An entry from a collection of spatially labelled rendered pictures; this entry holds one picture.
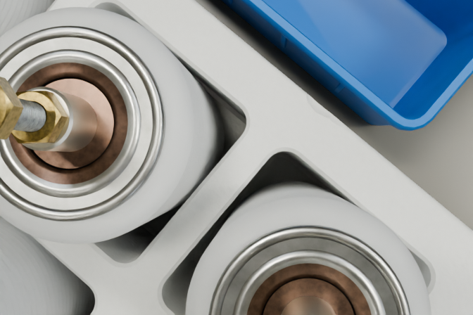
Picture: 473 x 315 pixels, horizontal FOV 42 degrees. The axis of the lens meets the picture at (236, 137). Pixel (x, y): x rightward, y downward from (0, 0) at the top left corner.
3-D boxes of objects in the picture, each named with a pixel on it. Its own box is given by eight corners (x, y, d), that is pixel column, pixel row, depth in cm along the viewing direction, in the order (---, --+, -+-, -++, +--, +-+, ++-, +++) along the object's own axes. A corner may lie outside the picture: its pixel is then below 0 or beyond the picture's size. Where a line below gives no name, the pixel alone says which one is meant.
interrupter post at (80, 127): (112, 133, 24) (88, 129, 21) (61, 166, 24) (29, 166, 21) (81, 81, 24) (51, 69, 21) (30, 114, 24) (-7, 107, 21)
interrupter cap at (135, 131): (203, 154, 24) (201, 153, 23) (40, 256, 24) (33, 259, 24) (102, -8, 24) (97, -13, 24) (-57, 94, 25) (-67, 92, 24)
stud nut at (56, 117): (76, 129, 21) (68, 128, 20) (34, 156, 21) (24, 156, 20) (46, 81, 21) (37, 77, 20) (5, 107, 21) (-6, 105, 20)
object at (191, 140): (252, 160, 42) (238, 162, 24) (132, 235, 42) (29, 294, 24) (177, 41, 42) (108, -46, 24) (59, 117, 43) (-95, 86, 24)
